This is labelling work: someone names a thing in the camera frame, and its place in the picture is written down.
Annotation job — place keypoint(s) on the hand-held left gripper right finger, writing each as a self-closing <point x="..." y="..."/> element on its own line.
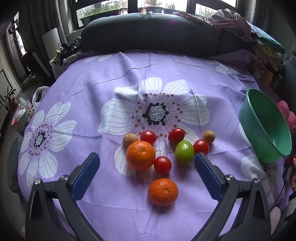
<point x="207" y="176"/>

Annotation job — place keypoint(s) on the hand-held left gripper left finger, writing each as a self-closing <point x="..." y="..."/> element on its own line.
<point x="86" y="176"/>

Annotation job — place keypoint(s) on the green lime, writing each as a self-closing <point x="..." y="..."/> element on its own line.
<point x="184" y="152"/>

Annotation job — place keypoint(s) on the small orange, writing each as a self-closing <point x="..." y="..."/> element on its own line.
<point x="163" y="192"/>

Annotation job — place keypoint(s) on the red tomato with stem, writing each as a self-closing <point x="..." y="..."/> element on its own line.
<point x="176" y="134"/>

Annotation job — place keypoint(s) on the large orange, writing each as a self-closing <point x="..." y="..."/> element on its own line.
<point x="140" y="155"/>

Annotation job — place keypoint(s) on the green plastic bowl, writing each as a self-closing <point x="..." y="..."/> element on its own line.
<point x="263" y="125"/>

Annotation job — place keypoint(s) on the person's right forearm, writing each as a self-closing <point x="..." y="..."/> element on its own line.
<point x="291" y="206"/>

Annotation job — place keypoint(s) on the person's right hand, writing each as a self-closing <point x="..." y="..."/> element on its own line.
<point x="294" y="173"/>

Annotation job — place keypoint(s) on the white box with red label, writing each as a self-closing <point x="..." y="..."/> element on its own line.
<point x="23" y="111"/>

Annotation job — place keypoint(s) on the white plastic bag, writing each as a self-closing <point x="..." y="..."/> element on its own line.
<point x="39" y="96"/>

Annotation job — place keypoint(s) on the purple floral bedsheet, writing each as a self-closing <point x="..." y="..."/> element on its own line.
<point x="97" y="76"/>

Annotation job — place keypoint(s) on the pink plush toy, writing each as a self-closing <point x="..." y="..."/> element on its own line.
<point x="284" y="109"/>

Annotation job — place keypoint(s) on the small potted plant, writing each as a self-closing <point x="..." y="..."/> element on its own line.
<point x="10" y="96"/>

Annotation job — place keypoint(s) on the yellow bottle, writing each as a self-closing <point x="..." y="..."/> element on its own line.
<point x="267" y="78"/>

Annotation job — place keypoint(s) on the dark clothes heap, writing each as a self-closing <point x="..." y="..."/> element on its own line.
<point x="68" y="47"/>

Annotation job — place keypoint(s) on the white board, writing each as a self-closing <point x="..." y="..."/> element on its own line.
<point x="51" y="42"/>

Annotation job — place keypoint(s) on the stack of folded clothes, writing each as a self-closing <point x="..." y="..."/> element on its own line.
<point x="266" y="46"/>

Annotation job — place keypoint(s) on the long dark sofa cushion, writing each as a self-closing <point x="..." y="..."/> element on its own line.
<point x="148" y="32"/>

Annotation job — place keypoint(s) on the mauve clothes pile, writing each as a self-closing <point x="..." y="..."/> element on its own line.
<point x="222" y="20"/>

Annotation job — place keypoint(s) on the long dark planter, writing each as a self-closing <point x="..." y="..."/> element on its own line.
<point x="99" y="16"/>

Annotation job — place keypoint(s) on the grey curtain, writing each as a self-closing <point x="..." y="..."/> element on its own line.
<point x="39" y="20"/>

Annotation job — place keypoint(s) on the round plant pot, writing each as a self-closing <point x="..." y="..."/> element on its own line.
<point x="153" y="9"/>
<point x="169" y="11"/>

